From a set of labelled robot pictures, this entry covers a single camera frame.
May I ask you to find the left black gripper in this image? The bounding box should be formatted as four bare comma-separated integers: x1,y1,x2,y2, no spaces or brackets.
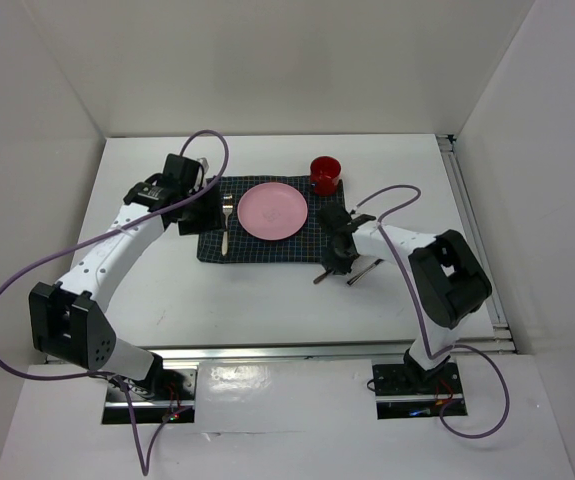
176,183,227,236

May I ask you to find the silver fork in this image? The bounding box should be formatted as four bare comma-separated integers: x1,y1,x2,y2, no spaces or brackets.
221,194,234,256

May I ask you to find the brown wooden spoon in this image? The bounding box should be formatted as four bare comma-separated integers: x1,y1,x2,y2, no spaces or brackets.
312,271,331,285

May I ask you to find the silver table knife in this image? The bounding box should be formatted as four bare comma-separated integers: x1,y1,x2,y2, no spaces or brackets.
346,259,383,286

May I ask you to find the dark checkered cloth napkin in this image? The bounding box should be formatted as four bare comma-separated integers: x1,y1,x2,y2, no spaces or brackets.
197,175,345,264

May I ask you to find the pink plate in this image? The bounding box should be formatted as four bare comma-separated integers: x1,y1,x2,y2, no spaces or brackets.
237,182,308,241

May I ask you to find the red mug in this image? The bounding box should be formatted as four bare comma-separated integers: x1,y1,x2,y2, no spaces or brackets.
310,156,342,196

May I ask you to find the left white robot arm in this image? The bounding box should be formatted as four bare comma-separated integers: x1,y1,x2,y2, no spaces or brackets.
29,174,223,399

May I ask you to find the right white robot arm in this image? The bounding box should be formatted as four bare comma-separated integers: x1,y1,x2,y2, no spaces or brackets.
321,215,492,392

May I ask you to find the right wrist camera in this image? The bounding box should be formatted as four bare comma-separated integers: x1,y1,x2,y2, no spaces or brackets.
316,203,355,237

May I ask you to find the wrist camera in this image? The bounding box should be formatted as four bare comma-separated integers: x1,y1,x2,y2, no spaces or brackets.
159,154,209,195
316,203,355,237

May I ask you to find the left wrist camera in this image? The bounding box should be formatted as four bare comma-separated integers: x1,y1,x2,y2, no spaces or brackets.
159,154,209,195

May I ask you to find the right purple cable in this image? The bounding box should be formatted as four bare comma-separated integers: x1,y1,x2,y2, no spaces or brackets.
354,185,511,439

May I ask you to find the purple cable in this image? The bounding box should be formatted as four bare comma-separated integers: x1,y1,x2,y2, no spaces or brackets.
0,129,231,476
354,185,511,439

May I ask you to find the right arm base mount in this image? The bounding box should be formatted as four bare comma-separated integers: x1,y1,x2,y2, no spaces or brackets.
366,362,468,420

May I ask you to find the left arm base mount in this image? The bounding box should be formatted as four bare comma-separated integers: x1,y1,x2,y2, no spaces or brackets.
101,364,198,425

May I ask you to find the front aluminium rail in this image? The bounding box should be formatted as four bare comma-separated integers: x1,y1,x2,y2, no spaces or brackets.
45,337,518,364

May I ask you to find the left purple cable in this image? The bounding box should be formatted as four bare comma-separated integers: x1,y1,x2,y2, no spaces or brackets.
0,129,231,476

